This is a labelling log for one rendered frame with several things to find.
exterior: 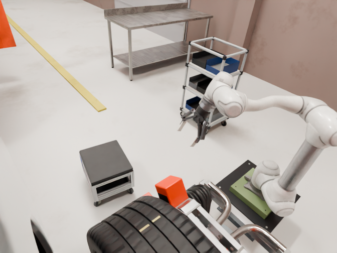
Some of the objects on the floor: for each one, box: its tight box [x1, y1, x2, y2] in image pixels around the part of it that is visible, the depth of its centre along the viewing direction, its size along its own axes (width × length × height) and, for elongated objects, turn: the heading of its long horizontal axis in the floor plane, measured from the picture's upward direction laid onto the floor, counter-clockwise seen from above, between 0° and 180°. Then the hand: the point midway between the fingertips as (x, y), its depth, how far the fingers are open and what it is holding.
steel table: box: [104, 3, 213, 81], centre depth 411 cm, size 70×184×95 cm, turn 125°
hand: (185, 136), depth 129 cm, fingers open, 13 cm apart
